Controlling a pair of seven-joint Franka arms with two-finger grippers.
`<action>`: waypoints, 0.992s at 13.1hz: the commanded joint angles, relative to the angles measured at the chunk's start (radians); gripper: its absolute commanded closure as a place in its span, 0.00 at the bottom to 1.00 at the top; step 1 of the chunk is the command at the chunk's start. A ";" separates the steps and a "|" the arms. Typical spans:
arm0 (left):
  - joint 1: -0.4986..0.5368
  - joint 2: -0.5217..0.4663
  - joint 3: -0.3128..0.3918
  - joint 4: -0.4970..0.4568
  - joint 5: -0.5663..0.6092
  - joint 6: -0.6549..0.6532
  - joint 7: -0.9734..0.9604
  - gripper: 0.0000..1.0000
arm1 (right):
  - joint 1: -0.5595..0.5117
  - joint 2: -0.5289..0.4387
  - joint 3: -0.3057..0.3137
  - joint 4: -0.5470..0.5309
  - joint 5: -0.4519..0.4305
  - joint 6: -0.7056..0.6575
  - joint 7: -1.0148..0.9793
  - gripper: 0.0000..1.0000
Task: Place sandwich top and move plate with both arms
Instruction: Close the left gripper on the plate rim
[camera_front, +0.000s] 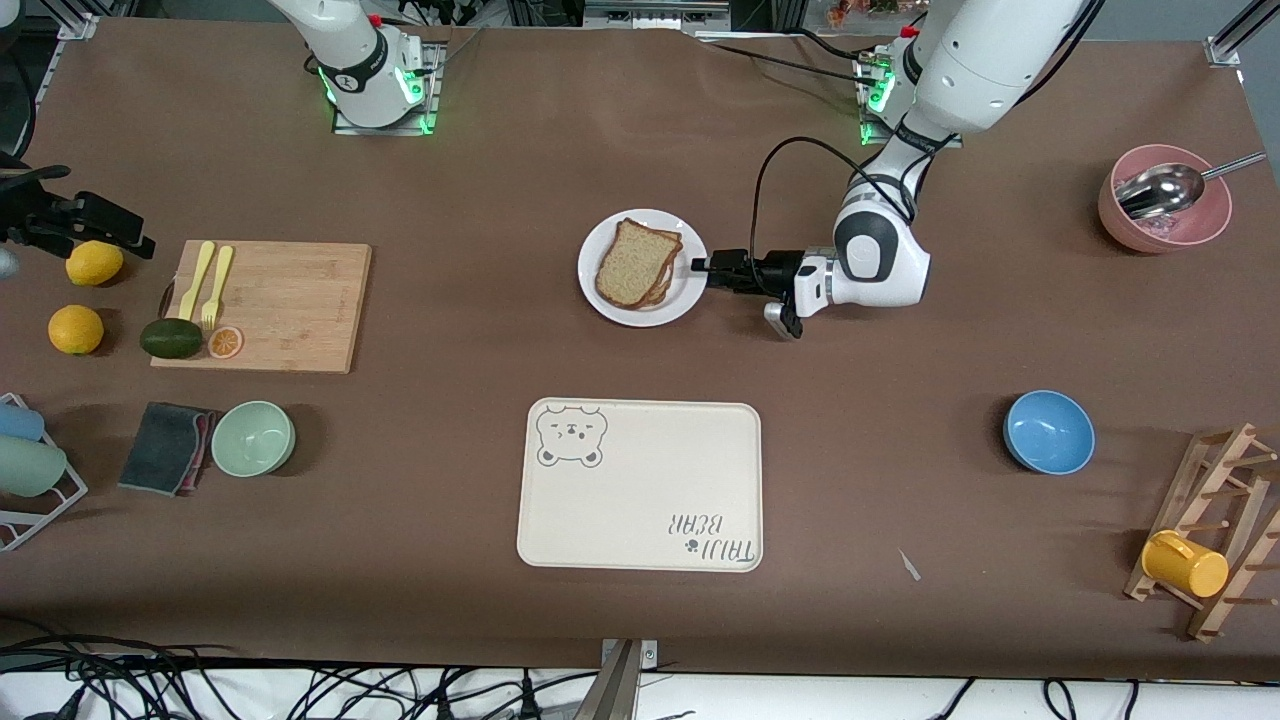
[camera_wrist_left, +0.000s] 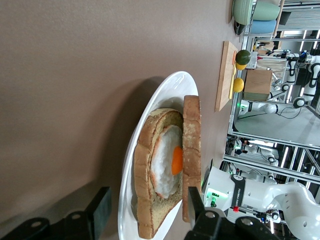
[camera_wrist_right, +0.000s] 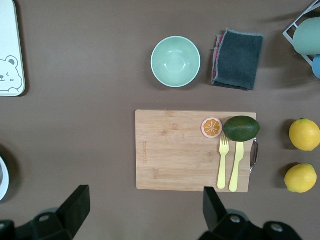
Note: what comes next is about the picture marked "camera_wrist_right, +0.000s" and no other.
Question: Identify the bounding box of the pink folded cloth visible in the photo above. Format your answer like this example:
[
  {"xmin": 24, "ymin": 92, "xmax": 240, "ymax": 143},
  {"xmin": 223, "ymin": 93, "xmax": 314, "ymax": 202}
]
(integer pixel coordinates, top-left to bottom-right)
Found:
[{"xmin": 212, "ymin": 34, "xmax": 226, "ymax": 78}]

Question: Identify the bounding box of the dark grey folded cloth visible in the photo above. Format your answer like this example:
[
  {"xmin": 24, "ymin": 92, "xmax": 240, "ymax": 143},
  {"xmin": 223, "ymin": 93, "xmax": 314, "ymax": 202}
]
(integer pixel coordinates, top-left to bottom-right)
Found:
[{"xmin": 211, "ymin": 27, "xmax": 264, "ymax": 91}]

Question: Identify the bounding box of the yellow lemon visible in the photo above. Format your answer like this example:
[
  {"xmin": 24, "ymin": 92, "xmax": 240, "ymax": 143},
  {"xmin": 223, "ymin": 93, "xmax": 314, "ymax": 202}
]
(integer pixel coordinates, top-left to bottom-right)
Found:
[
  {"xmin": 289, "ymin": 118, "xmax": 320, "ymax": 152},
  {"xmin": 284, "ymin": 163, "xmax": 318, "ymax": 194}
]

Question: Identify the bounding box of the white wire cup rack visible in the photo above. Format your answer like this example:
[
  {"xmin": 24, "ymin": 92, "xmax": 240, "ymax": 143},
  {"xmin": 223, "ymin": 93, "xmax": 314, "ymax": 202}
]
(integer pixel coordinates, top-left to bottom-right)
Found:
[{"xmin": 282, "ymin": 0, "xmax": 320, "ymax": 63}]

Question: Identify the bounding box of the dark green avocado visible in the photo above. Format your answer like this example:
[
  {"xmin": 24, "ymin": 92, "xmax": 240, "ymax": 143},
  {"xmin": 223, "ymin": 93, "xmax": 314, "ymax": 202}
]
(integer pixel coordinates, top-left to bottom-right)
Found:
[{"xmin": 222, "ymin": 115, "xmax": 261, "ymax": 143}]

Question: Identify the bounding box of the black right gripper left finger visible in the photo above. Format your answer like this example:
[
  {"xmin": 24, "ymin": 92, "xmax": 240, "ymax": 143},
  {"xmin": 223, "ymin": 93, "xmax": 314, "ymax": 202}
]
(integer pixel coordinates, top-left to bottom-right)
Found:
[{"xmin": 0, "ymin": 184, "xmax": 91, "ymax": 240}]

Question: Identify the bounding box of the yellow plastic knife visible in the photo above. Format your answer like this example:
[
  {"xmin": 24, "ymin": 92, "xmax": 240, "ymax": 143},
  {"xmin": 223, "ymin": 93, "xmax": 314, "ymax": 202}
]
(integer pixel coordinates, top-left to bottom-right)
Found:
[{"xmin": 228, "ymin": 141, "xmax": 245, "ymax": 193}]

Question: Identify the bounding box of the light blue cup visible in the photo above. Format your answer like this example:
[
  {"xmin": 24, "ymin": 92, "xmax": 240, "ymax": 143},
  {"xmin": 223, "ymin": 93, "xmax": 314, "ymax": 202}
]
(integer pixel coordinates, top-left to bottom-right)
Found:
[{"xmin": 312, "ymin": 53, "xmax": 320, "ymax": 80}]

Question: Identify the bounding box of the pale green bowl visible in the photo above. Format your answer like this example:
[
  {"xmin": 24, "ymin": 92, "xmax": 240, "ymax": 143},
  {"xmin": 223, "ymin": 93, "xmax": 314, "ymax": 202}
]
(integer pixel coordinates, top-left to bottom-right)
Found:
[{"xmin": 150, "ymin": 36, "xmax": 202, "ymax": 88}]

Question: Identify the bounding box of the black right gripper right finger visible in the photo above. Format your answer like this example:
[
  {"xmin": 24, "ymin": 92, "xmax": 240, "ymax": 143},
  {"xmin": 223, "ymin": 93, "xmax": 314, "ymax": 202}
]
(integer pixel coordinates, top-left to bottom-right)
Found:
[{"xmin": 199, "ymin": 186, "xmax": 305, "ymax": 240}]

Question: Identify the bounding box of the bamboo cutting board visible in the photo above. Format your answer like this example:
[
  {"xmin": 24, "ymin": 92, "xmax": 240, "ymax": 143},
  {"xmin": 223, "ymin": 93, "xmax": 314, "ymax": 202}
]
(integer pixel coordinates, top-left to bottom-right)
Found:
[{"xmin": 135, "ymin": 109, "xmax": 260, "ymax": 193}]

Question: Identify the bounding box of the round white plate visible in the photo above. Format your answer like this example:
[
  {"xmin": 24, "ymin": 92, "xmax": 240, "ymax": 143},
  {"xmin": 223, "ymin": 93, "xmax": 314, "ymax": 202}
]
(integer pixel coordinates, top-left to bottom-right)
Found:
[{"xmin": 0, "ymin": 154, "xmax": 10, "ymax": 203}]

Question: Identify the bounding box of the pale green cup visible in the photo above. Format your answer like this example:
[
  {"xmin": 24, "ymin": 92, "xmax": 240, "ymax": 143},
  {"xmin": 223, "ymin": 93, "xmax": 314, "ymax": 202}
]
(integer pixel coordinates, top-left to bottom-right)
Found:
[{"xmin": 292, "ymin": 16, "xmax": 320, "ymax": 56}]

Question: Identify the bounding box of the orange fruit slice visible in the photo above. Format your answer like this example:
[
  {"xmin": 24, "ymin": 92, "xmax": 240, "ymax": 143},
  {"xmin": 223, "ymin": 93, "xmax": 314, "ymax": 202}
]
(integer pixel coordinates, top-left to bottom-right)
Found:
[{"xmin": 200, "ymin": 116, "xmax": 223, "ymax": 139}]

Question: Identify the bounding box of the cream bear print tray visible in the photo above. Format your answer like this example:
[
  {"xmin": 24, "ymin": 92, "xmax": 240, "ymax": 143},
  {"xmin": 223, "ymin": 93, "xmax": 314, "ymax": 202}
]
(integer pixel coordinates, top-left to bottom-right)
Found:
[{"xmin": 0, "ymin": 0, "xmax": 27, "ymax": 97}]

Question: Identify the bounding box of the yellow plastic fork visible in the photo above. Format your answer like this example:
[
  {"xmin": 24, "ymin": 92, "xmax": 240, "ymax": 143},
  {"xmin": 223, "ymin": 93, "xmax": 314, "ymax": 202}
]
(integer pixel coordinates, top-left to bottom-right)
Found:
[{"xmin": 216, "ymin": 135, "xmax": 230, "ymax": 190}]

